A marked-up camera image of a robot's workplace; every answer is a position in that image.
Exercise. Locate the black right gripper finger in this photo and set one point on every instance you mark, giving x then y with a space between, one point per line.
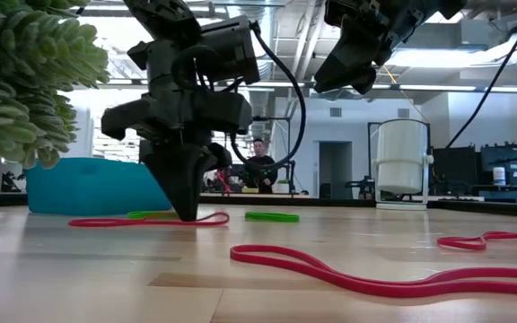
346 72

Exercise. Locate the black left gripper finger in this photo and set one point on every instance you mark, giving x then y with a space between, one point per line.
182 179
221 158

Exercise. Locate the green rubber band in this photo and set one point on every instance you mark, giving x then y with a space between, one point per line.
272 217
151 215

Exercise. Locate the red rubber band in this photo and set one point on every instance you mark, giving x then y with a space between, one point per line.
375 287
465 243
119 222

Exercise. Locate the teal plastic bin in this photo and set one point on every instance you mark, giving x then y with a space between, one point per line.
88 186

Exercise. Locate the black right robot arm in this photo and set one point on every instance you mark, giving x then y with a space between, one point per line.
442 6

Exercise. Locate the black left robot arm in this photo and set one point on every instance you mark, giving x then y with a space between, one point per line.
164 18

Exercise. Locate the person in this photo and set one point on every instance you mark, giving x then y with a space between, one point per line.
260 172

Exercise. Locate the artificial green potted plant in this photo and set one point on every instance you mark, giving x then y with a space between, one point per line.
20 76

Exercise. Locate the black computer monitors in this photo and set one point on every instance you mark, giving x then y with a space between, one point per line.
487 163

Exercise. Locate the white bottle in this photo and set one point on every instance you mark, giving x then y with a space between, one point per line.
499 176

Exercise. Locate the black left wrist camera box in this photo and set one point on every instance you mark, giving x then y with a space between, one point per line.
231 49

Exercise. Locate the white cylinder in bracket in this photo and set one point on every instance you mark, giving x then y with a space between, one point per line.
401 157

